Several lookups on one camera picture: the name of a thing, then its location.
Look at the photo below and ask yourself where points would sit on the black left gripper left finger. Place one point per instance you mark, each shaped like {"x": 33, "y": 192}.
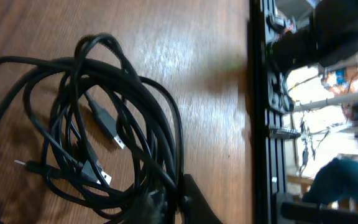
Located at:
{"x": 151, "y": 209}

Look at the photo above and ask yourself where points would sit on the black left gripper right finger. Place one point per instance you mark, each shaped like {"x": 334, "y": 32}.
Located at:
{"x": 193, "y": 205}

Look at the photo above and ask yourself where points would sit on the person in blue jeans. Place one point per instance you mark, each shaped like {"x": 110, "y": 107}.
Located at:
{"x": 335, "y": 181}

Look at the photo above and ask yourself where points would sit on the black aluminium frame rail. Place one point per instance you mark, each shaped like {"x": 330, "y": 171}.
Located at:
{"x": 270, "y": 176}

